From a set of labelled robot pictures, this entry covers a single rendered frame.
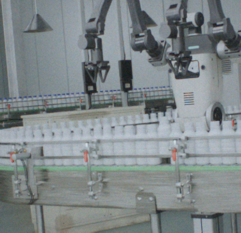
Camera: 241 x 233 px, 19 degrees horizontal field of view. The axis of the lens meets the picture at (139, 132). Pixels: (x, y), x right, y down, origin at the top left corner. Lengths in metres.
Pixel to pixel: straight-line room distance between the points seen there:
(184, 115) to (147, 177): 0.69
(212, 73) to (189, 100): 0.17
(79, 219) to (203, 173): 4.22
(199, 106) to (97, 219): 3.70
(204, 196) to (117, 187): 0.43
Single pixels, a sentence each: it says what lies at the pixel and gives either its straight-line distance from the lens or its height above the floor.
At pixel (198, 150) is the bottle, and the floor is 1.06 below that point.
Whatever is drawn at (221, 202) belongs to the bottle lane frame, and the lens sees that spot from 2.74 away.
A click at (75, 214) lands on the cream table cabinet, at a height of 0.21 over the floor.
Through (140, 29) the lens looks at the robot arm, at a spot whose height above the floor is 1.61.
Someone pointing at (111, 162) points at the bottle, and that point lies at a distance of 3.06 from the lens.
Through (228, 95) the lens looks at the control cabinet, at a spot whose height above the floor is 1.20.
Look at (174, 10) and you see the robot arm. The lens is 3.02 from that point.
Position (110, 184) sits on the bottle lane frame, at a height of 0.92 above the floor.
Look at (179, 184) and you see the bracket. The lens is 2.76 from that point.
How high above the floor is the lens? 1.29
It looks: 3 degrees down
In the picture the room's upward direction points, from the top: 5 degrees counter-clockwise
